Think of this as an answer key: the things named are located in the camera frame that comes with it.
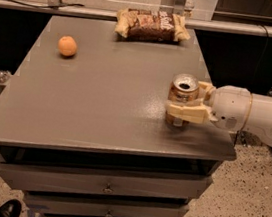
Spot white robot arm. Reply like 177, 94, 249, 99
165, 81, 272, 147

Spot black cable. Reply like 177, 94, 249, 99
0, 0, 86, 15

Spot grey drawer cabinet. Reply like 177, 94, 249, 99
0, 16, 236, 206

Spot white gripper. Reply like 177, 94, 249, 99
165, 81, 252, 131

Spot brown chip bag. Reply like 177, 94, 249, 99
115, 8, 190, 43

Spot black shoe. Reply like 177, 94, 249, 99
0, 199, 22, 217

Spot orange fruit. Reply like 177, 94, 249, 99
58, 36, 77, 57

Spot top grey drawer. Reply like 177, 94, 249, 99
0, 163, 213, 199

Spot small shiny metal object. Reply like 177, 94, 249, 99
0, 69, 12, 84

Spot orange soda can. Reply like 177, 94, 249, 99
165, 73, 199, 128

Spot grey metal rail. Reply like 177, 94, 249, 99
0, 0, 272, 38

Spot middle grey drawer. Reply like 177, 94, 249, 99
24, 191, 189, 217

